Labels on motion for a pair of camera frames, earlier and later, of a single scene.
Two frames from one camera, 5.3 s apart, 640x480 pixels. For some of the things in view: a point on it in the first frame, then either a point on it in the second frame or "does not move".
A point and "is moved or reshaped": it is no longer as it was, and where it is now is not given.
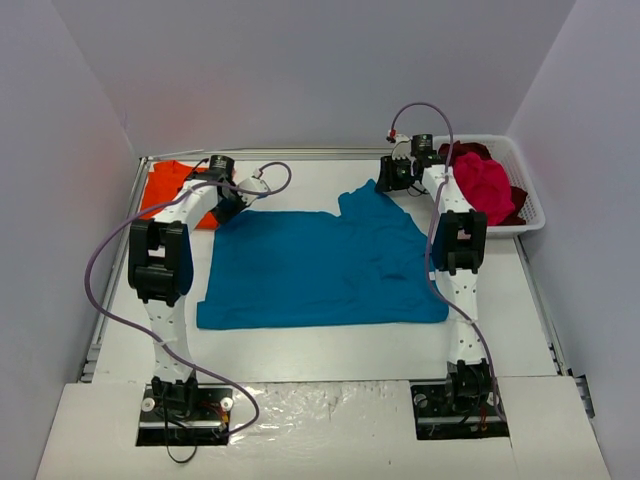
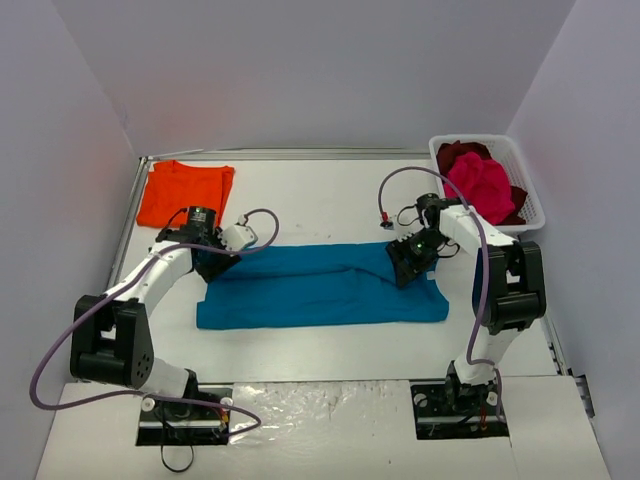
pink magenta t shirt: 485,184 does not move
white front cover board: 331,431 does not move
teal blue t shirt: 371,265 is moved or reshaped
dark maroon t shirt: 519,195 does not move
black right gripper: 391,176 -> 406,265
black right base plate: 464,409 does not move
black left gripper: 226,209 -> 215,265
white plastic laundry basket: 505,153 does not move
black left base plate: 185,415 does not move
